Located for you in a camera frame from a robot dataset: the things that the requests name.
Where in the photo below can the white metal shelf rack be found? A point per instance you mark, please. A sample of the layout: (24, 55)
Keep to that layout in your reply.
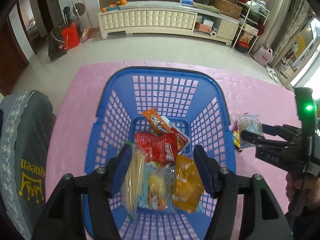
(252, 19)

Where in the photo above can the red shopping bag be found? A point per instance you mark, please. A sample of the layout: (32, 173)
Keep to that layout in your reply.
(70, 37)

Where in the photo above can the black bag on floor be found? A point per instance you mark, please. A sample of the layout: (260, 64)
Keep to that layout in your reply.
(56, 44)

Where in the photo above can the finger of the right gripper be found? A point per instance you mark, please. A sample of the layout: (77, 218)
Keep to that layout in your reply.
(260, 139)
(285, 131)

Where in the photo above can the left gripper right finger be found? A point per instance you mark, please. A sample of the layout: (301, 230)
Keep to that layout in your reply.
(262, 216)

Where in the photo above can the green cracker packet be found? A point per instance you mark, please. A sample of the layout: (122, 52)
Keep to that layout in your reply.
(132, 185)

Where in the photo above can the purple yellow snack packet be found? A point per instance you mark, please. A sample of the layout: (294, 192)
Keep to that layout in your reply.
(236, 138)

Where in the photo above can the pink tablecloth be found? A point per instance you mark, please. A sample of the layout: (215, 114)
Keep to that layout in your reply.
(79, 144)

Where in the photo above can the clear blue cracker packet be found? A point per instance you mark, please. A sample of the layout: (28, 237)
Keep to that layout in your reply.
(157, 186)

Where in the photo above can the white tufted TV cabinet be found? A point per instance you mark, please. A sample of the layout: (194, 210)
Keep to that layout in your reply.
(156, 17)

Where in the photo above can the brown cardboard box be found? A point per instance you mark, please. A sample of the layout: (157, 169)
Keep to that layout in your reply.
(228, 8)

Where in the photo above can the yellow orange snack packet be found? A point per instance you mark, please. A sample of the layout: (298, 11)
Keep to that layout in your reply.
(188, 187)

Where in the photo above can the red green snack packet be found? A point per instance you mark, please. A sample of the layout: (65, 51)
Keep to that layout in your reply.
(180, 137)

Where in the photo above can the blue plastic basket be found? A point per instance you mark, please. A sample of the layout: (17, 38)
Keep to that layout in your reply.
(160, 104)

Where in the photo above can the person's right hand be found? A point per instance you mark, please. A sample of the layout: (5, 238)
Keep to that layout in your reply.
(309, 183)

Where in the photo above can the light blue clear snack packet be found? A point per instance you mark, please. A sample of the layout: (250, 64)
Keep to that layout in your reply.
(250, 123)

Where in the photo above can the pink white tote bag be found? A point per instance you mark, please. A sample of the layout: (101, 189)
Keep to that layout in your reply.
(264, 55)

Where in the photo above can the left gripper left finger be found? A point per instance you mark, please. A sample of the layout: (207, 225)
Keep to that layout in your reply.
(62, 216)

